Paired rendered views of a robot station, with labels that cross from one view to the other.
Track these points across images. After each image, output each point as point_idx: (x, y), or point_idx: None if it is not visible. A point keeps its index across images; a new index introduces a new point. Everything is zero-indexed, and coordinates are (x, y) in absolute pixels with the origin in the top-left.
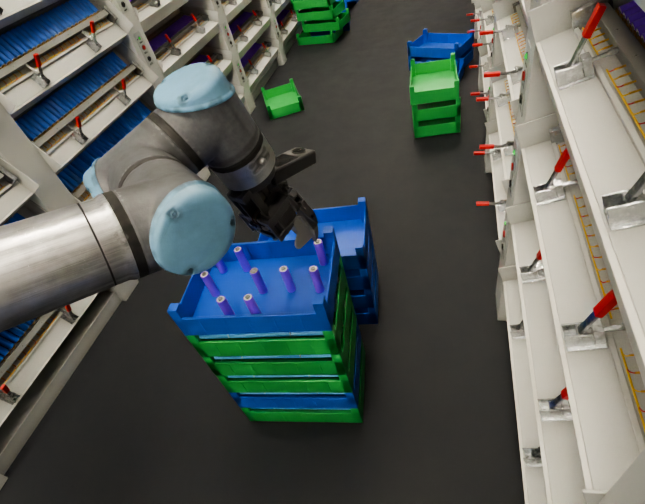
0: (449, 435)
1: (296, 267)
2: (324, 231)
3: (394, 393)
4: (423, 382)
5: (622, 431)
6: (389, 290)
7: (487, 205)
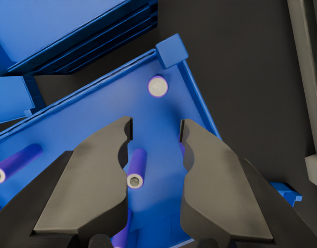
0: (250, 97)
1: (116, 112)
2: (167, 61)
3: (202, 86)
4: (219, 66)
5: None
6: None
7: None
